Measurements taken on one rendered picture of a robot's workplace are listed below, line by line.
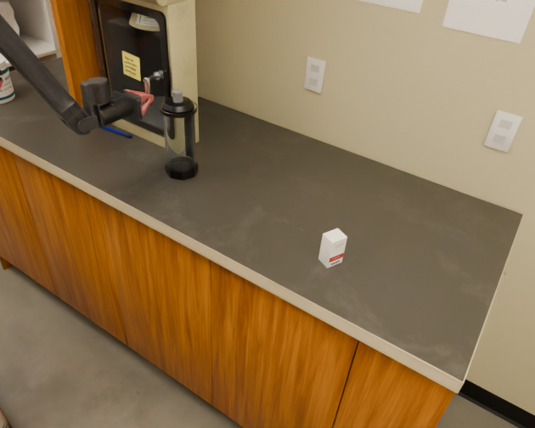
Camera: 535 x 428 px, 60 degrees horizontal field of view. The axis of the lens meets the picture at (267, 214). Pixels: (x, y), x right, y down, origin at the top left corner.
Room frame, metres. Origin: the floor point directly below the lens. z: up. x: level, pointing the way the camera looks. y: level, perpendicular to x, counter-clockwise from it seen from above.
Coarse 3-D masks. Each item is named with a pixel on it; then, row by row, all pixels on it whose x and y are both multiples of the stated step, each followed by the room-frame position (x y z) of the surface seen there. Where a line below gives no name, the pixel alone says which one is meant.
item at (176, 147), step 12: (168, 120) 1.18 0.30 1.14; (180, 120) 1.18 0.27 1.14; (192, 120) 1.21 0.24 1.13; (168, 132) 1.19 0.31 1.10; (180, 132) 1.18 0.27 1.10; (192, 132) 1.21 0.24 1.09; (168, 144) 1.19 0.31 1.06; (180, 144) 1.18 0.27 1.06; (192, 144) 1.20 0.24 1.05; (168, 156) 1.19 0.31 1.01; (180, 156) 1.18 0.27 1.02; (192, 156) 1.20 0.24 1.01; (180, 168) 1.18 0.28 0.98; (192, 168) 1.20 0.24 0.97
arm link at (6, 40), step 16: (0, 16) 1.03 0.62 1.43; (0, 32) 1.02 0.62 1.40; (0, 48) 1.02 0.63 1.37; (16, 48) 1.04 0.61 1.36; (16, 64) 1.03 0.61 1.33; (32, 64) 1.05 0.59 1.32; (32, 80) 1.04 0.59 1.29; (48, 80) 1.07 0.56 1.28; (48, 96) 1.06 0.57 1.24; (64, 96) 1.08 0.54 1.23; (64, 112) 1.06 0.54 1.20; (80, 112) 1.09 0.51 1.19
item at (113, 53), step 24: (96, 0) 1.47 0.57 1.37; (120, 0) 1.41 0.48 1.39; (120, 24) 1.42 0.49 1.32; (144, 24) 1.36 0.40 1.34; (120, 48) 1.42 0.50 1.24; (144, 48) 1.37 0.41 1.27; (120, 72) 1.43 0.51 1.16; (144, 72) 1.37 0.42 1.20; (168, 72) 1.33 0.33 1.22; (168, 96) 1.32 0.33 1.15; (144, 120) 1.39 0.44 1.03
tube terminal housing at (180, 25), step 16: (128, 0) 1.41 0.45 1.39; (176, 0) 1.36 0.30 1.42; (192, 0) 1.42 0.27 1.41; (176, 16) 1.35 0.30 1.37; (192, 16) 1.41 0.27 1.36; (176, 32) 1.35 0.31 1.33; (192, 32) 1.41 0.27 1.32; (176, 48) 1.35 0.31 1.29; (192, 48) 1.41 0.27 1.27; (176, 64) 1.35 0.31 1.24; (192, 64) 1.41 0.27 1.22; (176, 80) 1.34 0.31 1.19; (192, 80) 1.40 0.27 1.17; (192, 96) 1.40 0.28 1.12; (128, 128) 1.45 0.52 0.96; (160, 144) 1.37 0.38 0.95
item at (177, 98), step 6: (174, 90) 1.23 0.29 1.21; (180, 90) 1.23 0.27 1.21; (174, 96) 1.21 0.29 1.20; (180, 96) 1.22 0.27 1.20; (168, 102) 1.21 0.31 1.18; (174, 102) 1.21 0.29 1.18; (180, 102) 1.21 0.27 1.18; (186, 102) 1.22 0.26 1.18; (192, 102) 1.24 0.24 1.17; (168, 108) 1.19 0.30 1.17; (174, 108) 1.19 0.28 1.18; (180, 108) 1.19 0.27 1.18; (186, 108) 1.20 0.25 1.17; (192, 108) 1.21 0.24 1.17
